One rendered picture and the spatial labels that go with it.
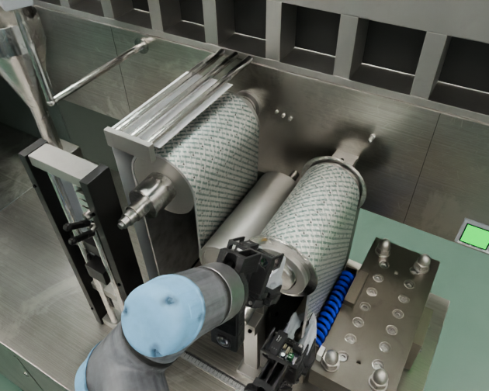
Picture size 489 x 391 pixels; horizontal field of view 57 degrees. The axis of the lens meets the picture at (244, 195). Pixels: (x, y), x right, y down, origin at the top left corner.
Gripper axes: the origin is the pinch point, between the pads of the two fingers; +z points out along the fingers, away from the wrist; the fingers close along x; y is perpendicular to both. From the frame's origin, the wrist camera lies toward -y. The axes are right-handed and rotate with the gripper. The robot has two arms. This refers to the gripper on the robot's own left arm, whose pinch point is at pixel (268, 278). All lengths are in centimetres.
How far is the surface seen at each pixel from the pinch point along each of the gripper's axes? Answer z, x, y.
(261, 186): 20.6, 14.3, 11.8
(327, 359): 14.9, -12.2, -14.8
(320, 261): 6.8, -5.9, 4.7
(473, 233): 32.7, -29.1, 16.9
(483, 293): 178, -55, -18
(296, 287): 4.9, -4.0, -1.0
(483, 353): 153, -60, -39
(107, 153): 48, 81, 1
